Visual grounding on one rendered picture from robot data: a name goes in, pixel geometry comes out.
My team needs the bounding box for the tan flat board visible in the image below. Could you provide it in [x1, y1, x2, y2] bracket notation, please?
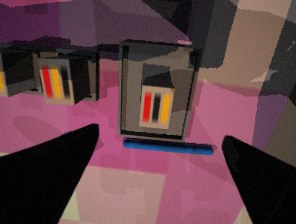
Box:
[264, 83, 296, 167]

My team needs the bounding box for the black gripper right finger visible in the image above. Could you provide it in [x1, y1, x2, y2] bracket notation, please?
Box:
[221, 135, 296, 224]

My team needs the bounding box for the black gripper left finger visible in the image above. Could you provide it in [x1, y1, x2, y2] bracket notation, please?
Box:
[0, 123, 99, 224]

